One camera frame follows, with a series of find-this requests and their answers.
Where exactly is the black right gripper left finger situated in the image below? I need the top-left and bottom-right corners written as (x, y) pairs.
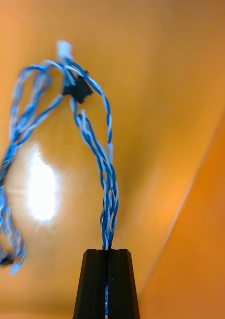
top-left (72, 248), bottom-right (108, 319)

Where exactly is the yellow-orange plastic bin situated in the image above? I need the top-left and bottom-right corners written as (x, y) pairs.
top-left (0, 0), bottom-right (225, 319)

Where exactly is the blue-white twisted wire harness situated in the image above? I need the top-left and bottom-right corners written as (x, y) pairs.
top-left (0, 39), bottom-right (119, 319)

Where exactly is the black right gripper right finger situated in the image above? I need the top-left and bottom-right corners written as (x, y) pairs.
top-left (107, 248), bottom-right (141, 319)

